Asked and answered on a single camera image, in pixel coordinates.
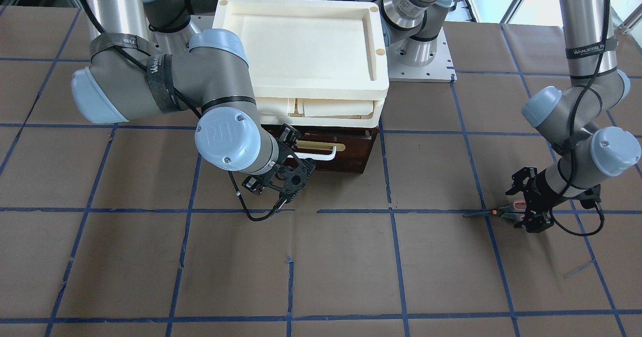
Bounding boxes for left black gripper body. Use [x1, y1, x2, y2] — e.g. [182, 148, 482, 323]
[505, 167, 557, 233]

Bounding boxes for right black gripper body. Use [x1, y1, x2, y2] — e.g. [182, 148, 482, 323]
[261, 146, 316, 200]

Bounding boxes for grey orange scissors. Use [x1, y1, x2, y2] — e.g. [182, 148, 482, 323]
[463, 200, 527, 223]

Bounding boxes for wooden drawer with white handle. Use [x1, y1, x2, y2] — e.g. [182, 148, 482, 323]
[296, 134, 376, 174]

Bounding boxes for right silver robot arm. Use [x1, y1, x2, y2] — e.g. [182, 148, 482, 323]
[71, 0, 315, 214]

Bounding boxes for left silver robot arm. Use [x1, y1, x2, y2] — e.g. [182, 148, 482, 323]
[507, 0, 640, 233]

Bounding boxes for dark brown wooden cabinet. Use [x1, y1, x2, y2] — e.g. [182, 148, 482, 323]
[295, 126, 379, 174]

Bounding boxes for cream plastic tray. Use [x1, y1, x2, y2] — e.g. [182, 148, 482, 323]
[213, 0, 389, 128]

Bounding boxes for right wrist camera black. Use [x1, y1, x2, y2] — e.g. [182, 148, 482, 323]
[242, 175, 265, 196]

